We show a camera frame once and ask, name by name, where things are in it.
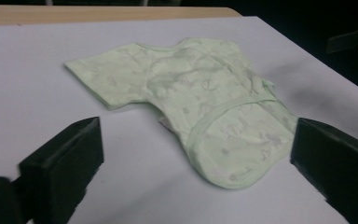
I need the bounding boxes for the light green baby garment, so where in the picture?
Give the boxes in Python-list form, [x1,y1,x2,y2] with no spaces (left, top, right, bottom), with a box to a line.
[63,36,299,190]

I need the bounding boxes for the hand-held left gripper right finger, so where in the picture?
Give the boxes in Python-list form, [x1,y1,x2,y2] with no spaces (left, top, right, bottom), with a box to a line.
[289,117,358,224]

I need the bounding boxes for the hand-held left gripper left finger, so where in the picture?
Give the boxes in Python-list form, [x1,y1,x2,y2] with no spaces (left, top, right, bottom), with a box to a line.
[18,116,105,224]

